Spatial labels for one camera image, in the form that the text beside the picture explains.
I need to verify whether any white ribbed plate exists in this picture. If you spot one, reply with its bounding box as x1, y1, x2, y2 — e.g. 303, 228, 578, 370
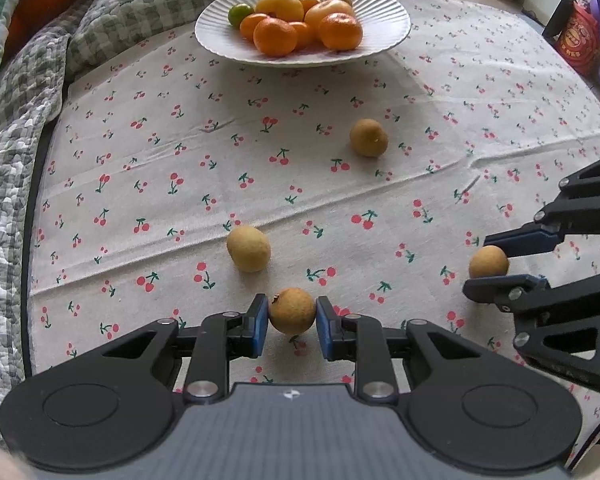
194, 0, 412, 68

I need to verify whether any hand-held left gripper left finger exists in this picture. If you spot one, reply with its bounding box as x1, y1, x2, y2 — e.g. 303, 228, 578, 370
101, 294, 270, 404

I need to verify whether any grey checked blanket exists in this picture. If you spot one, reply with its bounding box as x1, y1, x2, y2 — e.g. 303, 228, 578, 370
0, 20, 73, 443

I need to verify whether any yellow apricot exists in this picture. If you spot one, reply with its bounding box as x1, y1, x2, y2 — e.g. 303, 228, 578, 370
304, 0, 355, 31
254, 0, 305, 23

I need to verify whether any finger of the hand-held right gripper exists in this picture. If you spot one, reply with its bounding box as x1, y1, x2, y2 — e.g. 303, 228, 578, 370
484, 149, 600, 258
462, 266, 600, 392

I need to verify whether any cherry print tablecloth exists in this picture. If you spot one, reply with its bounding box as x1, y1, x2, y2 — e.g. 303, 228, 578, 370
27, 0, 600, 466

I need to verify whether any grey checked quilt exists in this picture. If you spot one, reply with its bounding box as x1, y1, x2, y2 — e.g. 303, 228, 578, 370
65, 0, 457, 81

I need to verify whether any brown longan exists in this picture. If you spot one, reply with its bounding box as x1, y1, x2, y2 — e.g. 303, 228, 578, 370
226, 225, 272, 273
468, 245, 510, 280
268, 287, 317, 335
349, 118, 389, 158

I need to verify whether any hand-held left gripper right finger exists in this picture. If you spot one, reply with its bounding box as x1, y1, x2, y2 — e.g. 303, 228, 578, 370
315, 296, 487, 405

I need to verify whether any red printed bag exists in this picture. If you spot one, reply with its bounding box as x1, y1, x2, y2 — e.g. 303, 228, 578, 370
552, 0, 600, 77

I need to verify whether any black chair leg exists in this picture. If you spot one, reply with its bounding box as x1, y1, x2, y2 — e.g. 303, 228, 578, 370
540, 0, 579, 37

